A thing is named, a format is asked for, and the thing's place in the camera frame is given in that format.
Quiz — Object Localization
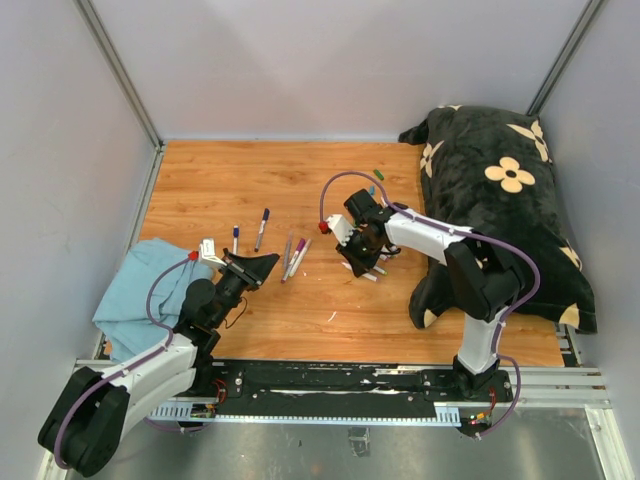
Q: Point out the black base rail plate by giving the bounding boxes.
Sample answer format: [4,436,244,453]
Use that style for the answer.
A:
[188,360,513,420]

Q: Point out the navy cap marker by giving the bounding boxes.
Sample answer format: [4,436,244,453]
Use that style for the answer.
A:
[254,208,270,253]

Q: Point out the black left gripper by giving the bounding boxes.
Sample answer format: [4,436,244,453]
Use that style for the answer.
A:
[211,252,279,327]

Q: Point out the light blue cloth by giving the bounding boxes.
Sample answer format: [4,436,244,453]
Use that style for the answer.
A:
[93,238,213,363]

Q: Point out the small blue cap marker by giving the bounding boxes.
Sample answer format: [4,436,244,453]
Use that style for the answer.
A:
[232,225,240,255]

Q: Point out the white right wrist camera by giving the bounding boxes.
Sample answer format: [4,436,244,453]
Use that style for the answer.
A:
[318,214,358,247]

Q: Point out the black floral pillow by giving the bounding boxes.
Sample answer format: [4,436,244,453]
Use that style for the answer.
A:
[398,105,598,334]

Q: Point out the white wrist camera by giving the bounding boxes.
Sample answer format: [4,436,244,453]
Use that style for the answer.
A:
[188,238,225,270]
[318,214,358,247]

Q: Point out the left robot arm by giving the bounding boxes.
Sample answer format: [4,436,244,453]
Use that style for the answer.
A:
[37,250,280,477]

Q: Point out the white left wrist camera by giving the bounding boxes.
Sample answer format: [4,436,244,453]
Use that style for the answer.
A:
[188,238,225,270]

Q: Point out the beige cap marker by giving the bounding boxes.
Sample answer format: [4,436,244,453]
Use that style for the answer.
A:
[289,238,313,278]

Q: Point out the pink cap marker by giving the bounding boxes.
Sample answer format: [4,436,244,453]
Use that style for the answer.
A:
[341,262,378,282]

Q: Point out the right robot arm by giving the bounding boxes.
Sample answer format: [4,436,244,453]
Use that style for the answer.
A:
[326,190,525,400]

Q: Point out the aluminium frame rails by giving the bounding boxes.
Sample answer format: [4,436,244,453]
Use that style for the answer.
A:
[47,365,635,479]

